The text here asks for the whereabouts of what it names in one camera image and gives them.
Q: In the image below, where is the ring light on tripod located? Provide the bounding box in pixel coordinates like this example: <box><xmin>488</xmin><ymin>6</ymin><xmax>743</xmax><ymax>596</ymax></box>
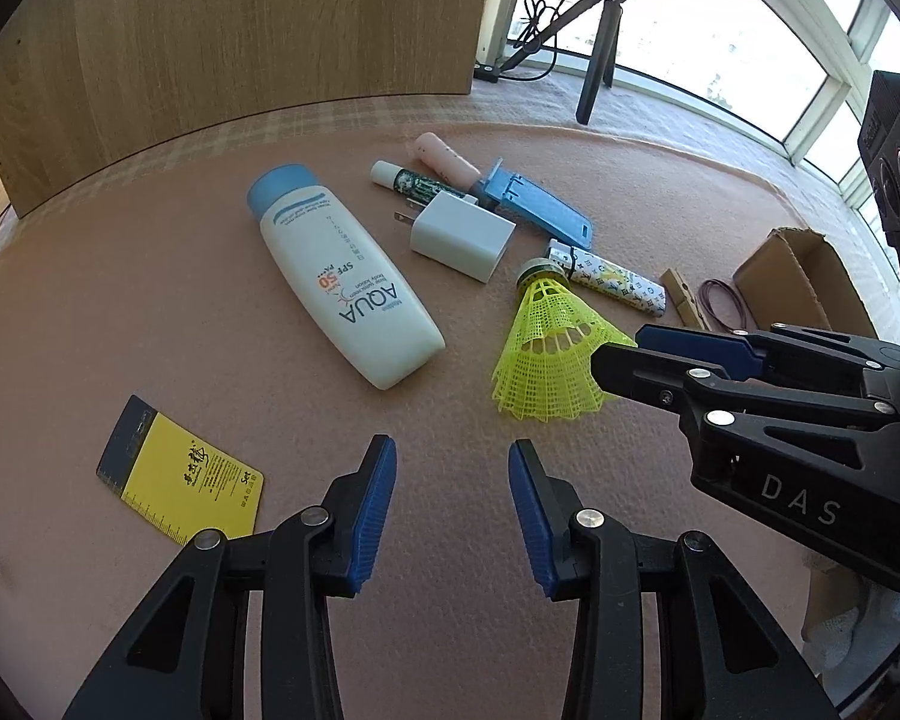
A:
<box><xmin>480</xmin><ymin>0</ymin><xmax>900</xmax><ymax>241</ymax></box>

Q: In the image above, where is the blue folding phone stand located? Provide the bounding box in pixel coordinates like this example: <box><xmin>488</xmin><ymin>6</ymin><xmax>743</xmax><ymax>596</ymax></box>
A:
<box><xmin>474</xmin><ymin>157</ymin><xmax>593</xmax><ymax>248</ymax></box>

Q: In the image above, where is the white sunscreen bottle blue cap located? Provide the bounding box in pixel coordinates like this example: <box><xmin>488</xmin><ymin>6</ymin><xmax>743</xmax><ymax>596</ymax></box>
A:
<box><xmin>246</xmin><ymin>165</ymin><xmax>447</xmax><ymax>391</ymax></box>

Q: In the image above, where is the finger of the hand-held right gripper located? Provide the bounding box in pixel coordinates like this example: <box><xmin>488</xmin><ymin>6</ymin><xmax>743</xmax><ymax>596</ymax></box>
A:
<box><xmin>636</xmin><ymin>324</ymin><xmax>900</xmax><ymax>391</ymax></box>
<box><xmin>590</xmin><ymin>343</ymin><xmax>900</xmax><ymax>436</ymax></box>

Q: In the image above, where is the white patterned lighter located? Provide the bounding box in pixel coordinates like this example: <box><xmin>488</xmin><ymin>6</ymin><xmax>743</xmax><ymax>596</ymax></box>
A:
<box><xmin>546</xmin><ymin>238</ymin><xmax>667</xmax><ymax>323</ymax></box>

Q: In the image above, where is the white green lip balm tube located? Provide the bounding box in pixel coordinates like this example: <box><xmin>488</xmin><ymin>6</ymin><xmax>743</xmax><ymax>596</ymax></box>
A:
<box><xmin>370</xmin><ymin>160</ymin><xmax>451</xmax><ymax>203</ymax></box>

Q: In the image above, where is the black tripod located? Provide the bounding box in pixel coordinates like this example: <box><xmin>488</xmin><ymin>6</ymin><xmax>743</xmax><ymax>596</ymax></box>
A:
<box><xmin>474</xmin><ymin>0</ymin><xmax>638</xmax><ymax>125</ymax></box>

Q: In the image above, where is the white USB wall charger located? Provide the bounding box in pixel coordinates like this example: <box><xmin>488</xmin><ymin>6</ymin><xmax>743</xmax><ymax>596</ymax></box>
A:
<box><xmin>394</xmin><ymin>191</ymin><xmax>516</xmax><ymax>284</ymax></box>

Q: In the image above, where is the white knitted cloth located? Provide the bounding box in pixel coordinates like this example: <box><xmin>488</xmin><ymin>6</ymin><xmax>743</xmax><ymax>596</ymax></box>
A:
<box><xmin>801</xmin><ymin>555</ymin><xmax>871</xmax><ymax>672</ymax></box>

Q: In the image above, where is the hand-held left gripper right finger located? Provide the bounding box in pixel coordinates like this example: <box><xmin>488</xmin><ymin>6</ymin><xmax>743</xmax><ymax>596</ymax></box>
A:
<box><xmin>508</xmin><ymin>439</ymin><xmax>841</xmax><ymax>720</ymax></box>

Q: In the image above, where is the pink cosmetic tube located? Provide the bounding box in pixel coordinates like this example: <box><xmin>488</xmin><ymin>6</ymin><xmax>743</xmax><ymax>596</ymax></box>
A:
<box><xmin>414</xmin><ymin>133</ymin><xmax>488</xmax><ymax>192</ymax></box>

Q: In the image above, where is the light wooden board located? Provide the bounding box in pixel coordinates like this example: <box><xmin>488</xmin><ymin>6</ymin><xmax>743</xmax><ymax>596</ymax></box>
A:
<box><xmin>0</xmin><ymin>0</ymin><xmax>496</xmax><ymax>218</ymax></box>

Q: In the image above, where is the yellow black card packet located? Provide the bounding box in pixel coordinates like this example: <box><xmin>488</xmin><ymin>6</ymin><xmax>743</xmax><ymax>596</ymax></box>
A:
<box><xmin>96</xmin><ymin>394</ymin><xmax>265</xmax><ymax>547</ymax></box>

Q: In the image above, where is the small cardboard box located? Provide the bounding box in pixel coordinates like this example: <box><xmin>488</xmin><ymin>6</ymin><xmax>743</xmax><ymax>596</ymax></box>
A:
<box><xmin>733</xmin><ymin>227</ymin><xmax>878</xmax><ymax>338</ymax></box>

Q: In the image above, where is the black tangled cable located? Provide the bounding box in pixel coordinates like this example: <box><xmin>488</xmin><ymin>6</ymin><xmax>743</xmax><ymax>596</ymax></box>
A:
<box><xmin>506</xmin><ymin>0</ymin><xmax>608</xmax><ymax>83</ymax></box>

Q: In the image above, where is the wooden clothespin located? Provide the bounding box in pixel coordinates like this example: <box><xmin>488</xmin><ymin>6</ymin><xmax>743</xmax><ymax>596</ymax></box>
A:
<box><xmin>660</xmin><ymin>268</ymin><xmax>713</xmax><ymax>331</ymax></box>

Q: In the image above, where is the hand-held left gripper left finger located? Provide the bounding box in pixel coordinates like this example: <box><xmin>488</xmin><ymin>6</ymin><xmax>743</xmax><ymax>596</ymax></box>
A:
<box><xmin>64</xmin><ymin>435</ymin><xmax>398</xmax><ymax>720</ymax></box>

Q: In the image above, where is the dark red rubber band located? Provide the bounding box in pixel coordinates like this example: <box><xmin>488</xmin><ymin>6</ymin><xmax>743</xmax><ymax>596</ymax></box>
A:
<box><xmin>701</xmin><ymin>279</ymin><xmax>751</xmax><ymax>331</ymax></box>

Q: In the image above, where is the yellow plastic shuttlecock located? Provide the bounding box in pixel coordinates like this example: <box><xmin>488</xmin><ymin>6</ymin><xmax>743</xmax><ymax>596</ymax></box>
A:
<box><xmin>493</xmin><ymin>256</ymin><xmax>638</xmax><ymax>422</ymax></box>

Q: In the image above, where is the pink felt mat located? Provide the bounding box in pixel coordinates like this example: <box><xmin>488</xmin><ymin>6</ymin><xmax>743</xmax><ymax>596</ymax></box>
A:
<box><xmin>0</xmin><ymin>79</ymin><xmax>900</xmax><ymax>720</ymax></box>

